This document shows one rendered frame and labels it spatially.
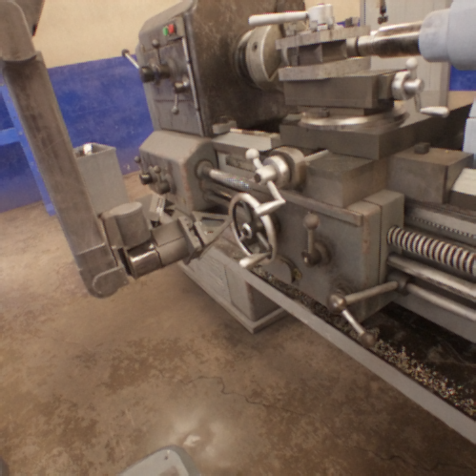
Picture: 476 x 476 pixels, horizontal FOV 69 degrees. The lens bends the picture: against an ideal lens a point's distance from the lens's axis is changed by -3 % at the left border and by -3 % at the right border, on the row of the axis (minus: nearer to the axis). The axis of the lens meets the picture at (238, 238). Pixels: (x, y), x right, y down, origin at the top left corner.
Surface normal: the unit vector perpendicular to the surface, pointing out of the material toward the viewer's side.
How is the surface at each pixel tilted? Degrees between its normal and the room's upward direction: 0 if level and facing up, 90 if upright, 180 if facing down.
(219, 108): 90
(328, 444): 0
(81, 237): 78
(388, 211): 90
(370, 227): 90
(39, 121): 87
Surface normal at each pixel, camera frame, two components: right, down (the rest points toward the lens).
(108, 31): 0.54, 0.31
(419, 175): -0.83, 0.36
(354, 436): -0.14, -0.88
